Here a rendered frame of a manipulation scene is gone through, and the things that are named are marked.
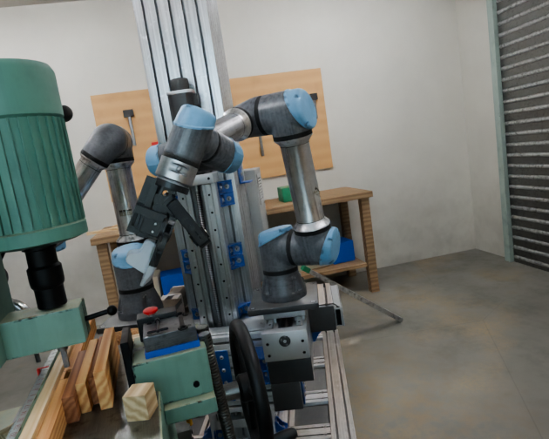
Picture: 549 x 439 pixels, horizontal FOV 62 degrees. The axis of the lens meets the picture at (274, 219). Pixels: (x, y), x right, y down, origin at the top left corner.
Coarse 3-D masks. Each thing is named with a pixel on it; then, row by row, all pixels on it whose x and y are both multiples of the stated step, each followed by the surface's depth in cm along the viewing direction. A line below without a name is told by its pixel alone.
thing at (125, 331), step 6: (126, 330) 90; (126, 336) 87; (120, 342) 84; (126, 342) 84; (132, 342) 92; (126, 348) 84; (132, 348) 90; (138, 348) 88; (144, 348) 88; (126, 354) 84; (132, 354) 88; (126, 360) 84; (126, 366) 84; (126, 372) 84; (132, 372) 84; (132, 378) 85
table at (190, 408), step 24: (120, 360) 100; (120, 384) 88; (96, 408) 81; (120, 408) 80; (168, 408) 83; (192, 408) 84; (216, 408) 85; (72, 432) 74; (96, 432) 73; (120, 432) 72; (144, 432) 71
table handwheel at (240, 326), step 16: (240, 320) 98; (240, 336) 92; (240, 352) 102; (240, 368) 110; (256, 368) 86; (224, 384) 97; (240, 384) 96; (256, 384) 85; (256, 400) 85; (256, 416) 86; (256, 432) 101; (272, 432) 86
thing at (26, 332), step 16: (64, 304) 87; (80, 304) 86; (16, 320) 82; (32, 320) 82; (48, 320) 83; (64, 320) 84; (80, 320) 85; (16, 336) 82; (32, 336) 83; (48, 336) 83; (64, 336) 84; (80, 336) 85; (16, 352) 82; (32, 352) 83
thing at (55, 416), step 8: (96, 328) 121; (88, 336) 109; (80, 344) 102; (88, 344) 107; (72, 352) 98; (64, 368) 90; (64, 384) 83; (56, 392) 80; (56, 400) 77; (48, 408) 75; (56, 408) 75; (48, 416) 72; (56, 416) 72; (64, 416) 76; (48, 424) 70; (56, 424) 71; (64, 424) 76; (40, 432) 68; (48, 432) 68; (56, 432) 70
